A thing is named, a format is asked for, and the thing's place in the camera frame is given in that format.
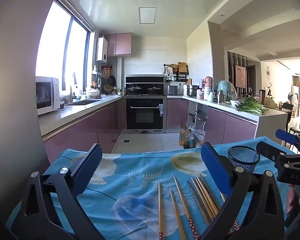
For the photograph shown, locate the kitchen window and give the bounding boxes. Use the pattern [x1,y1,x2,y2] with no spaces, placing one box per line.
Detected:
[36,0,93,93]

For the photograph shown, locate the green leafy vegetables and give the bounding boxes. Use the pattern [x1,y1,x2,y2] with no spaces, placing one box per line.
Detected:
[236,97,268,115]

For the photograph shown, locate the mint green air fryer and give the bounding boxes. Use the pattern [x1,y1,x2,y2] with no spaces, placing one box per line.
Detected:
[217,80,237,101]

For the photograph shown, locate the ceiling light panel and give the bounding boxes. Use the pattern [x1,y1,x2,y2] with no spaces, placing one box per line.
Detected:
[138,7,157,25]

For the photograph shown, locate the person's right hand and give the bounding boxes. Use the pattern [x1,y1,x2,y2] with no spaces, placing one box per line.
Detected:
[286,184,300,214]

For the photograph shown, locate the bunch of wooden chopsticks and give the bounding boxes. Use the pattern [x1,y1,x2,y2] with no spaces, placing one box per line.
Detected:
[157,175,240,240]

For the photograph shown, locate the white standing air conditioner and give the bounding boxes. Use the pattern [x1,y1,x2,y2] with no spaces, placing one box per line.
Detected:
[291,85,300,118]

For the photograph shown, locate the steel sink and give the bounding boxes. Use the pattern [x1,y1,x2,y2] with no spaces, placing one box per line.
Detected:
[70,99,103,106]

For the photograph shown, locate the black wall shelf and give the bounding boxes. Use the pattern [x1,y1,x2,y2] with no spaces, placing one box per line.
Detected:
[163,64,189,82]

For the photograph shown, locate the white microwave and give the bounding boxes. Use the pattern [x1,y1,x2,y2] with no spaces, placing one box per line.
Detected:
[36,76,61,116]

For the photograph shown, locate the slatted room divider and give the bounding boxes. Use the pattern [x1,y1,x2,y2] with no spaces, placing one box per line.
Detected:
[227,52,248,98]

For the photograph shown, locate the black mesh holder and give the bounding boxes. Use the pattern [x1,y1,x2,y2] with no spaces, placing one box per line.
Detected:
[227,146,261,173]

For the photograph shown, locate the steel stock pot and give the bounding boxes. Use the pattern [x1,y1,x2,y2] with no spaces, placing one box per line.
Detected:
[186,85,199,97]

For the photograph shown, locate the pink wall cabinet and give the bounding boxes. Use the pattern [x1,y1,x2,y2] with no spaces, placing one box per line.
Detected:
[105,33,132,57]

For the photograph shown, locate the black integrated stove oven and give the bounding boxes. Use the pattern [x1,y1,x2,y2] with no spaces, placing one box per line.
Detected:
[125,75,167,133]

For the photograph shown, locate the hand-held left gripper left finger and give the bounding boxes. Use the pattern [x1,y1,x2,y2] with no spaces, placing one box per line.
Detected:
[11,144,103,240]

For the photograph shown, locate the white water heater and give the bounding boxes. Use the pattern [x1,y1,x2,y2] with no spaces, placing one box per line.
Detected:
[96,38,108,62]

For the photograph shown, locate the purple base cabinets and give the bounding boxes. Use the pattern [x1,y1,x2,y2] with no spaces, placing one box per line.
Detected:
[166,97,258,146]
[43,97,127,161]

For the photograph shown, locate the steel faucet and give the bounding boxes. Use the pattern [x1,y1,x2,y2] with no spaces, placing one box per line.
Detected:
[69,85,77,103]

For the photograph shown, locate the black chair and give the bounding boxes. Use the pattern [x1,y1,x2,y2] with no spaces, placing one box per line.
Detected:
[277,102,295,131]

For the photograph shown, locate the wall picture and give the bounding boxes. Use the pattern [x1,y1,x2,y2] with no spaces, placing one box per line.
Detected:
[235,65,247,89]

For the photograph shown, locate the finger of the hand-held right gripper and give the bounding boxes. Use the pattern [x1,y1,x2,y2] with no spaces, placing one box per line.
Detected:
[255,141,294,167]
[275,128,300,155]

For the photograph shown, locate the blue floral tablecloth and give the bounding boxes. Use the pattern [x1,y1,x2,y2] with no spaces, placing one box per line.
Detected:
[5,136,298,240]

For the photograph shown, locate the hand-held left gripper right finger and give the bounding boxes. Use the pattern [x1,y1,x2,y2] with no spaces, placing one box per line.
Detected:
[201,142,290,240]

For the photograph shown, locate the pink kettle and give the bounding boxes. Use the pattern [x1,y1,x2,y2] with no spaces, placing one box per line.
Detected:
[202,77,213,91]

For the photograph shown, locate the pot with glass lid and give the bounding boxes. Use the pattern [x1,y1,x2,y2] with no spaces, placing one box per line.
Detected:
[147,85,162,96]
[127,85,142,96]

